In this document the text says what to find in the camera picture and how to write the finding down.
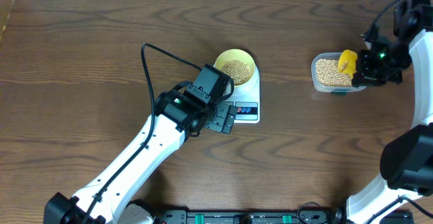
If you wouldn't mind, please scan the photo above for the yellow plastic scoop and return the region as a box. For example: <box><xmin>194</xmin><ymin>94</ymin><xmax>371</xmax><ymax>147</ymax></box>
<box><xmin>338</xmin><ymin>49</ymin><xmax>358</xmax><ymax>78</ymax></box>

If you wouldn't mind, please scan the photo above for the yellow bowl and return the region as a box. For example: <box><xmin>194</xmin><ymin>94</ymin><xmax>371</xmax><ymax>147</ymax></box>
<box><xmin>214</xmin><ymin>49</ymin><xmax>256</xmax><ymax>86</ymax></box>

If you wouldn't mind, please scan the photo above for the clear container of soybeans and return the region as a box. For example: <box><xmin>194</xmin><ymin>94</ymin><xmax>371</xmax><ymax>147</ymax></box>
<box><xmin>311</xmin><ymin>52</ymin><xmax>365</xmax><ymax>93</ymax></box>

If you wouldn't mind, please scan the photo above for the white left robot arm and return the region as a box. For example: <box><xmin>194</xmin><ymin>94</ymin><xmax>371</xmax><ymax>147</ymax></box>
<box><xmin>43</xmin><ymin>65</ymin><xmax>237</xmax><ymax>223</ymax></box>

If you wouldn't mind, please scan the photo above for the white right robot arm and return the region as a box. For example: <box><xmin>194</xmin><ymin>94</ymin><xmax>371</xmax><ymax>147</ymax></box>
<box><xmin>334</xmin><ymin>0</ymin><xmax>432</xmax><ymax>223</ymax></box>

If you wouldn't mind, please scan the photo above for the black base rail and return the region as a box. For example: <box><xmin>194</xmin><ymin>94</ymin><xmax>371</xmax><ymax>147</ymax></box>
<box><xmin>148</xmin><ymin>202</ymin><xmax>415</xmax><ymax>224</ymax></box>

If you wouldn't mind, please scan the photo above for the white digital kitchen scale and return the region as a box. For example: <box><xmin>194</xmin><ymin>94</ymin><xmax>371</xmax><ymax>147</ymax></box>
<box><xmin>223</xmin><ymin>65</ymin><xmax>260</xmax><ymax>124</ymax></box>

